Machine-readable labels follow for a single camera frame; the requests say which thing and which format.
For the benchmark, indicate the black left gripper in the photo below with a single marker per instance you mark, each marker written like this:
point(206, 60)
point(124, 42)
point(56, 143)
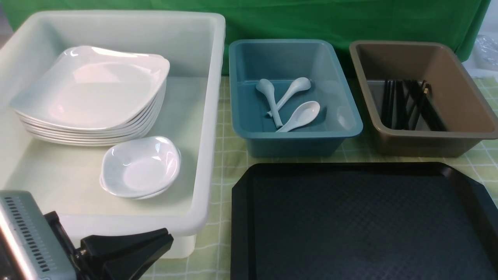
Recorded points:
point(125, 257)

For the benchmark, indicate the small white bowl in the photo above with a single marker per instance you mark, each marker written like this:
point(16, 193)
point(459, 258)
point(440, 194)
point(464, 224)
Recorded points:
point(148, 183)
point(141, 158)

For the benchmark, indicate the large white square plate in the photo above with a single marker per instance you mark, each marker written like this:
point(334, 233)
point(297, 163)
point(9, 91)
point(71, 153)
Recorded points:
point(91, 88)

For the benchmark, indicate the white ceramic soup spoon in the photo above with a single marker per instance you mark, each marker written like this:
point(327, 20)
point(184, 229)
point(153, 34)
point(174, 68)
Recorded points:
point(268, 103)

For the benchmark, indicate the green checkered tablecloth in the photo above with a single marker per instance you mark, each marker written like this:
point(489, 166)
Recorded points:
point(211, 257)

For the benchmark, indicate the large white plastic tub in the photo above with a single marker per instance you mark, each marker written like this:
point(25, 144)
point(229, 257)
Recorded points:
point(65, 178)

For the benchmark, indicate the stack of white square plates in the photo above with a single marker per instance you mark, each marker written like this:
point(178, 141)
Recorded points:
point(136, 128)

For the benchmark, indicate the black serving tray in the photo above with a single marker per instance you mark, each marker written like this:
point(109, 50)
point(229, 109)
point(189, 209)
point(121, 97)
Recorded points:
point(362, 221)

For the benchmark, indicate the white spoon lower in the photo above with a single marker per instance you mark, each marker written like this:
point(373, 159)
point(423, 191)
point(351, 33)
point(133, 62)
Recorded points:
point(302, 116)

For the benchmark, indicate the white spoon upside down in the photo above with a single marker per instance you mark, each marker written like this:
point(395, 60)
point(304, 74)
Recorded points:
point(298, 85)

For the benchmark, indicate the teal plastic bin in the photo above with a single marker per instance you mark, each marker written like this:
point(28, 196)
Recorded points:
point(281, 61)

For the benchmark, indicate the black chopsticks bundle in bin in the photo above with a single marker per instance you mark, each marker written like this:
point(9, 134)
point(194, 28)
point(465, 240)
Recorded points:
point(406, 103)

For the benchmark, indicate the brown plastic bin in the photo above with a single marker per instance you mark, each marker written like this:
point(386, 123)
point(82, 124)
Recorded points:
point(458, 101)

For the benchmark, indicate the green backdrop cloth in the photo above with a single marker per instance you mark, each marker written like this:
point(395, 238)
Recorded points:
point(453, 23)

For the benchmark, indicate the clear plastic bags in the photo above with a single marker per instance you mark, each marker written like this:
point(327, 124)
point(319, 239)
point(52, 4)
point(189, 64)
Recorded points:
point(486, 52)

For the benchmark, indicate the grey vented wrist camera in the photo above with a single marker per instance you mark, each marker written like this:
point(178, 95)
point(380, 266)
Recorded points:
point(35, 248)

